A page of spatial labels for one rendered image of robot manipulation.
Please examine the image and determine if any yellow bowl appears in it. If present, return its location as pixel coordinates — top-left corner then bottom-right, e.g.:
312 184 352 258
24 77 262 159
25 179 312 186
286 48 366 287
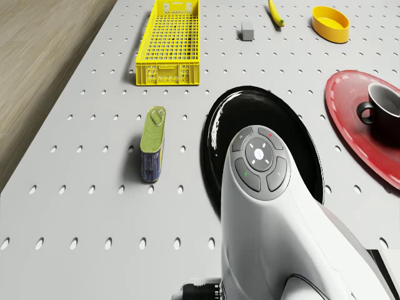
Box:
311 6 351 44

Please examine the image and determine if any grey cube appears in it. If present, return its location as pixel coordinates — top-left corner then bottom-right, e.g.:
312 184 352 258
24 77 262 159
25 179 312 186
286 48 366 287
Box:
240 21 255 41

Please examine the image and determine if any yellow basket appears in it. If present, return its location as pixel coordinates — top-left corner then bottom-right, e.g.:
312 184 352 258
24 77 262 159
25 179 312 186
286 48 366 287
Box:
135 0 201 86

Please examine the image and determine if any flat-sided can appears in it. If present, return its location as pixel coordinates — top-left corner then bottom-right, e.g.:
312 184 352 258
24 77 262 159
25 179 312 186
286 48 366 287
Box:
139 106 167 184

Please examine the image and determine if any black plate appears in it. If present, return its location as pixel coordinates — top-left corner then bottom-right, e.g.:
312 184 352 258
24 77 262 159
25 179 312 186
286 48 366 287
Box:
201 86 326 219

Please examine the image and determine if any banana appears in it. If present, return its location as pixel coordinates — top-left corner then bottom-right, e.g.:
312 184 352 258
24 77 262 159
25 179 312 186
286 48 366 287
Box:
267 0 286 28

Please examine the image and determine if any black mug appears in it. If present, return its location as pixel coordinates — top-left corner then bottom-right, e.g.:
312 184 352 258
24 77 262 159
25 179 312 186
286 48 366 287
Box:
356 82 400 148

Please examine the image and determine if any red plate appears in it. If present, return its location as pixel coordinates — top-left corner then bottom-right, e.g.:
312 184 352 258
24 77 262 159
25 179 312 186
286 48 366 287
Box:
324 69 400 191

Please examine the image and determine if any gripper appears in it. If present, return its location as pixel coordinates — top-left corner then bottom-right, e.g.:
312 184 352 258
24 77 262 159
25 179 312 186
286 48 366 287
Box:
171 276 223 300

